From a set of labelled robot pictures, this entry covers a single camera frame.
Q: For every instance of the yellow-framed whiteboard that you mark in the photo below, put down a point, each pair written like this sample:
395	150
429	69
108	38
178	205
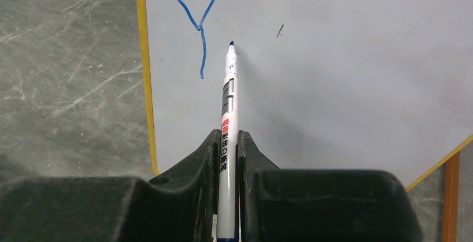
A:
323	84

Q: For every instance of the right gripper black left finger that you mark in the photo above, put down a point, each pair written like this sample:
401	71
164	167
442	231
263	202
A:
177	205

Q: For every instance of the white blue whiteboard marker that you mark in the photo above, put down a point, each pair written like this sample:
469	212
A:
227	221

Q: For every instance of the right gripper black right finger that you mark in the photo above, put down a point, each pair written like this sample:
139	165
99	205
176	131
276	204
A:
320	205

